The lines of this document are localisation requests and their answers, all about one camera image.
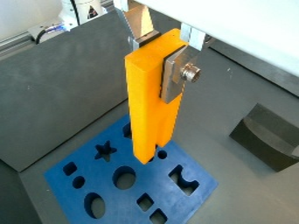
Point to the blue shape-sorting block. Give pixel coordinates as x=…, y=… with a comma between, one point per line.
x=105, y=187

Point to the black curved holder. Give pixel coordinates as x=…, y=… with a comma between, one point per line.
x=270, y=137

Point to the aluminium rail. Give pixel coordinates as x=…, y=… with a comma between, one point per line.
x=30, y=38

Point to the yellow double-square peg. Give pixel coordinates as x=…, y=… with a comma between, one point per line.
x=153, y=116

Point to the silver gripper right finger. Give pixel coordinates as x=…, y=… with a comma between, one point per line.
x=179, y=64

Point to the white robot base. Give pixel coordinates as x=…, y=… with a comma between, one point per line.
x=78, y=12

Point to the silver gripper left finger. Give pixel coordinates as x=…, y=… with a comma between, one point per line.
x=137, y=18

